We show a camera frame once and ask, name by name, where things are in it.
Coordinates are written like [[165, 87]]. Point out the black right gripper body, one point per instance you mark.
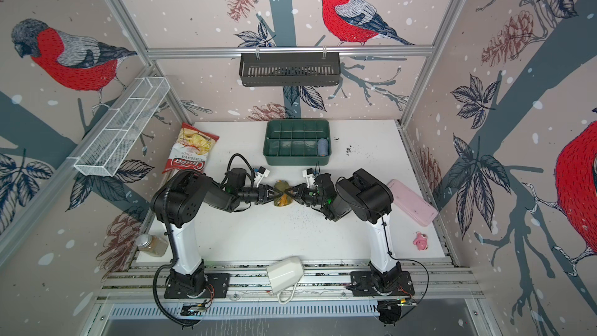
[[312, 195]]

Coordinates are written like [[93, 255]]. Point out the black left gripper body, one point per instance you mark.
[[253, 195]]

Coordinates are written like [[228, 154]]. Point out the olive yellow sock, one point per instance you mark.
[[283, 199]]

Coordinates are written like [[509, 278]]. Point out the green compartment tray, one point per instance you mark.
[[293, 142]]

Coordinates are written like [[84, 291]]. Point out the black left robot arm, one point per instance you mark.
[[177, 204]]

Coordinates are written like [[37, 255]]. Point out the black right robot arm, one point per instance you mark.
[[371, 201]]

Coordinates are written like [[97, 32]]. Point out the grey rolled item in tray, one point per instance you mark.
[[323, 147]]

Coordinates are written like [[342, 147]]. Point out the red chips bag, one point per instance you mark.
[[190, 150]]

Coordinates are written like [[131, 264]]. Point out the pink pig toy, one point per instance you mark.
[[421, 241]]

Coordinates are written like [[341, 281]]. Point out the glass jar with lid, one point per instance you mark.
[[152, 245]]

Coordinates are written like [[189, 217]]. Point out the black hanging basket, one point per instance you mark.
[[290, 69]]

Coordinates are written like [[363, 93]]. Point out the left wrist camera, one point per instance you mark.
[[236, 178]]

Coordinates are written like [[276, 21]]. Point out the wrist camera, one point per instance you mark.
[[236, 178], [310, 177]]

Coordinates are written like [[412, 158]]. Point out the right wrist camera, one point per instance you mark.
[[310, 177]]

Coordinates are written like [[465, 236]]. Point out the white overhead camera box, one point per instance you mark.
[[284, 274]]

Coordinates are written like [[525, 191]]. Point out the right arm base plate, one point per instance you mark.
[[370, 284]]

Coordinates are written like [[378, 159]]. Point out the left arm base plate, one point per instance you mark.
[[211, 286]]

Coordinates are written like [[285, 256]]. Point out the white wire mesh basket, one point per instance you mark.
[[126, 121]]

